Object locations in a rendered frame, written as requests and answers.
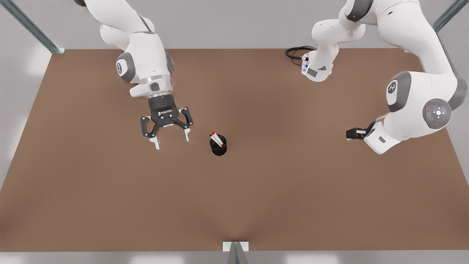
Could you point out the silver frame post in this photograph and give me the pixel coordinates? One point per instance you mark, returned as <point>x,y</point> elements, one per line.
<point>449,14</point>
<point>236,251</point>
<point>31,27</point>

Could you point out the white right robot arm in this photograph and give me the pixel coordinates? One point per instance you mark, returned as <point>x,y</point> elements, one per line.
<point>143,55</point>

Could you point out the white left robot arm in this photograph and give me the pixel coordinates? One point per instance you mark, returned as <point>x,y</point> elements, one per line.
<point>414,73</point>

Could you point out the white pen red cap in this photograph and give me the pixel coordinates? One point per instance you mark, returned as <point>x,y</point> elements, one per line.
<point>217,138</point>

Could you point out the black pen holder cup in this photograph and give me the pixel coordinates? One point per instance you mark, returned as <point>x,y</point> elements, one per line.
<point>218,149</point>

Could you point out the white pen blue cap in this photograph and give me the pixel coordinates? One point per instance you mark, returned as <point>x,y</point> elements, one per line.
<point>214,140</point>

